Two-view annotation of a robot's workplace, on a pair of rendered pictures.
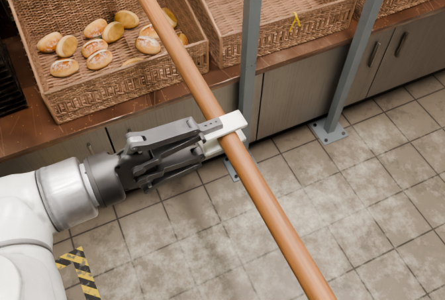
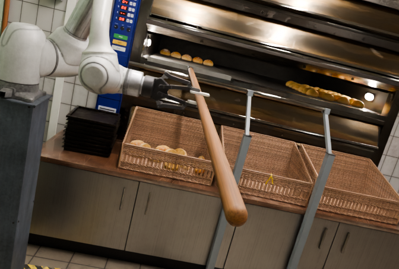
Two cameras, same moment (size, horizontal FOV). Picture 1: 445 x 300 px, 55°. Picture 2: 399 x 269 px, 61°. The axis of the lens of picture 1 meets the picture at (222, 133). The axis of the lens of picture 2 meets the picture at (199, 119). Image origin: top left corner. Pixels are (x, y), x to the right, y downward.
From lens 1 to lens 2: 92 cm
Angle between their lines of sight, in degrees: 45
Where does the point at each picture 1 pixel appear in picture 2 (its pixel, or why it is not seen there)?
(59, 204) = (131, 74)
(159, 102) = (175, 183)
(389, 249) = not seen: outside the picture
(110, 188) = (149, 81)
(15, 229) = not seen: hidden behind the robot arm
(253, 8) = (244, 143)
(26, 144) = (97, 166)
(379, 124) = not seen: outside the picture
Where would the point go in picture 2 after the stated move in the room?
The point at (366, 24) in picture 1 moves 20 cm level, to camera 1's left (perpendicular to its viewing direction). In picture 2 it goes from (314, 198) to (279, 185)
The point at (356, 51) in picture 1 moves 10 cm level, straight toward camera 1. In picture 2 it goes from (306, 218) to (298, 222)
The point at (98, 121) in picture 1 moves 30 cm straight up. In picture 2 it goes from (138, 175) to (149, 124)
